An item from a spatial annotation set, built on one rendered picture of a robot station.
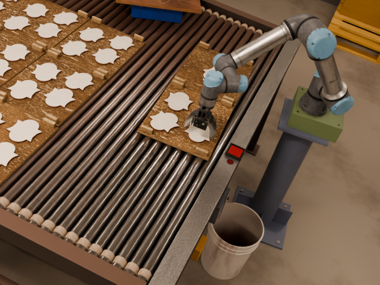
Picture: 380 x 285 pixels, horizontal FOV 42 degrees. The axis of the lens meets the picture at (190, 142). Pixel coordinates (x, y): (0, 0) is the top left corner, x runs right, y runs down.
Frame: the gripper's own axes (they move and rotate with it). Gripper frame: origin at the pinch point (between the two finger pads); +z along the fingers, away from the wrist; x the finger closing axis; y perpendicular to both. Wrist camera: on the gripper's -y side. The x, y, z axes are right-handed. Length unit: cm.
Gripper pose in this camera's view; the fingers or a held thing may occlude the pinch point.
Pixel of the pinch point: (199, 132)
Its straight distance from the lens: 228.1
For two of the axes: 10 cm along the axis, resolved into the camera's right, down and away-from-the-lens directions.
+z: -1.9, 6.9, 7.0
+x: 9.2, 3.7, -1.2
